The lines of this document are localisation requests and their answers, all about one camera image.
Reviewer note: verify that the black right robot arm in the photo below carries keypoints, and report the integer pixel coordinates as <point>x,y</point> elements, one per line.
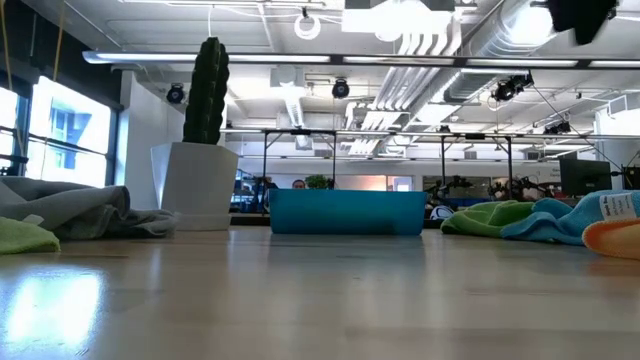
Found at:
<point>582,17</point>

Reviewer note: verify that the black ceiling spotlight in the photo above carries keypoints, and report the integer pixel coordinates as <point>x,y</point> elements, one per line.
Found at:
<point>557,128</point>
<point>510,87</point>

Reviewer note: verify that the long ceiling light strip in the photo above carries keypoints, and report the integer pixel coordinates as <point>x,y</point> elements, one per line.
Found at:
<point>150,57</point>

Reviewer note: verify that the black background box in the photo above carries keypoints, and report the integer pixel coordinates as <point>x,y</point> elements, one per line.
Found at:
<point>632,178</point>

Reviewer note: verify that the silver ventilation duct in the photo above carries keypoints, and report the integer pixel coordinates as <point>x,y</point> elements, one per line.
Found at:
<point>492,42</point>

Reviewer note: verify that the black computer monitor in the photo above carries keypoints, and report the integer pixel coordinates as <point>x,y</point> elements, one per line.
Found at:
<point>585,177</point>

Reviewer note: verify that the large bright window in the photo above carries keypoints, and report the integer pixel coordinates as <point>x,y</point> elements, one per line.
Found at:
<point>70,125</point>

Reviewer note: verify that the white plant pot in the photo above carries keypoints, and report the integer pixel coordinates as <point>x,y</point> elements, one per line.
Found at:
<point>195,180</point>

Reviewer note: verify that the black background table frame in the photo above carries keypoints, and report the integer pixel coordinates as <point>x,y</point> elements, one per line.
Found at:
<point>475,136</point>
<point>300,132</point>

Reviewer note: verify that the grey microfiber towel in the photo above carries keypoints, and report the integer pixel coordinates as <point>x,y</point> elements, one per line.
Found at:
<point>75,205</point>

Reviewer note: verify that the green towel with white label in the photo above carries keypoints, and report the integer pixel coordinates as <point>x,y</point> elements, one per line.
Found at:
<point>475,217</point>

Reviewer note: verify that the black background robot arm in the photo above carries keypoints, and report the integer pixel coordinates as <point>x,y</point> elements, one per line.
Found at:
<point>520,187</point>
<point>452,182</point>

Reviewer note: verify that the lime green microfiber towel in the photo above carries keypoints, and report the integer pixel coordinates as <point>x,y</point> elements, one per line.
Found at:
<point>25,237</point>

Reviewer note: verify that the black and white ball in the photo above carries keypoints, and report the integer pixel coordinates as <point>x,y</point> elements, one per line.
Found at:
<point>442,213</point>

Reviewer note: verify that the orange microfiber towel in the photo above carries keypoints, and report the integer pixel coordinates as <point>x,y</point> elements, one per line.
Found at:
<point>615,240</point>

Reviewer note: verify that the round black ceiling speaker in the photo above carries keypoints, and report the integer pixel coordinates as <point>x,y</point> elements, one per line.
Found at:
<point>340,88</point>
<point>175,94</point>

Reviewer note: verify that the tall green cactus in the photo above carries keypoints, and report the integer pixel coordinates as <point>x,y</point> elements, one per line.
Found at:
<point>206,90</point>

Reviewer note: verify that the person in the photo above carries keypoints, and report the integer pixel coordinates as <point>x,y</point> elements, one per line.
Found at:
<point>298,184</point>

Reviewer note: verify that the blue plastic bin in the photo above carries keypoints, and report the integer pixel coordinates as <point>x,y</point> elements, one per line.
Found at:
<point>345,212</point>

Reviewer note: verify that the light blue microfiber towel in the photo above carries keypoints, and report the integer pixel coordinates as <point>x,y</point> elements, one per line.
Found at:
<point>560,220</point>

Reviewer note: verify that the white ceiling pipes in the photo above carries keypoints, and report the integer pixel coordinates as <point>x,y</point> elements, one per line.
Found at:
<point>415,85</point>

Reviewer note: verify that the green background plant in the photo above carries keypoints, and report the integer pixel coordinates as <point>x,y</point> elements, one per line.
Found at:
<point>317,181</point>

